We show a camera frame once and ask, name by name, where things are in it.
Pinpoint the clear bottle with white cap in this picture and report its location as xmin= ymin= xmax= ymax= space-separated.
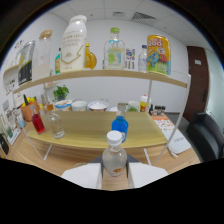
xmin=101 ymin=130 xmax=128 ymax=178

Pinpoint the white notebook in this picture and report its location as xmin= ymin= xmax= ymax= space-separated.
xmin=166 ymin=128 xmax=193 ymax=155

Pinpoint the two-tier wooden shelf rack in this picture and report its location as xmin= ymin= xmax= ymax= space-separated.
xmin=13 ymin=68 xmax=193 ymax=166

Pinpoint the orange patterned paper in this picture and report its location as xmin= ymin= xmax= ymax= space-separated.
xmin=151 ymin=114 xmax=176 ymax=132

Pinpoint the blue liquid bottle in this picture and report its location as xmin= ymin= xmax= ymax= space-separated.
xmin=111 ymin=103 xmax=130 ymax=144

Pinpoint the clear bottle with orange cap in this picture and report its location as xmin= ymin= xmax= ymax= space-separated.
xmin=45 ymin=104 xmax=66 ymax=140

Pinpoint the red liquid bottle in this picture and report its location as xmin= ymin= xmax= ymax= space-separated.
xmin=30 ymin=104 xmax=46 ymax=135

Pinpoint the white mug with greens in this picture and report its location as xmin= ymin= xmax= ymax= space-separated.
xmin=127 ymin=100 xmax=141 ymax=113

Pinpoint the white ceramic bowl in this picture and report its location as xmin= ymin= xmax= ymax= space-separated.
xmin=54 ymin=99 xmax=73 ymax=112
xmin=71 ymin=100 xmax=88 ymax=112
xmin=87 ymin=100 xmax=109 ymax=112

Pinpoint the yellow bottle with white cap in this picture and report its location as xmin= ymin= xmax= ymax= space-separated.
xmin=139 ymin=94 xmax=152 ymax=113

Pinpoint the black chair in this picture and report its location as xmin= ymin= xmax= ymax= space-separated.
xmin=185 ymin=111 xmax=224 ymax=163

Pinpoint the green potted plant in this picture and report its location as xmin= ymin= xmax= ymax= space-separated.
xmin=52 ymin=84 xmax=70 ymax=103

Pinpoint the brown door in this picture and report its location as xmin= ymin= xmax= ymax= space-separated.
xmin=182 ymin=45 xmax=208 ymax=123

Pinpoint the small clear bottle blue cap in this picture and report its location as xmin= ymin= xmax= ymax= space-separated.
xmin=137 ymin=44 xmax=149 ymax=74

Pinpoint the amber honey bottle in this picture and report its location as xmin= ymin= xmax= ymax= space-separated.
xmin=84 ymin=43 xmax=98 ymax=70

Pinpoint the yellow cartoon print can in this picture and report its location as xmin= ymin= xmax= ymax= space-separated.
xmin=146 ymin=34 xmax=172 ymax=77

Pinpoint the clear bottle with green cap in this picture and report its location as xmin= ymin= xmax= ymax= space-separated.
xmin=103 ymin=27 xmax=126 ymax=71

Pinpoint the glass jar with cork lid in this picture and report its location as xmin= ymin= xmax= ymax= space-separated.
xmin=34 ymin=29 xmax=54 ymax=81

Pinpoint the large white milk bottle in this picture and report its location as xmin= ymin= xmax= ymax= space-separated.
xmin=59 ymin=14 xmax=88 ymax=73

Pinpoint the ceiling air vent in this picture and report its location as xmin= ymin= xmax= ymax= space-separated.
xmin=131 ymin=11 xmax=157 ymax=21

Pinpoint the multicoloured wall poster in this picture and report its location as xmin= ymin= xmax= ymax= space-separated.
xmin=125 ymin=48 xmax=136 ymax=70

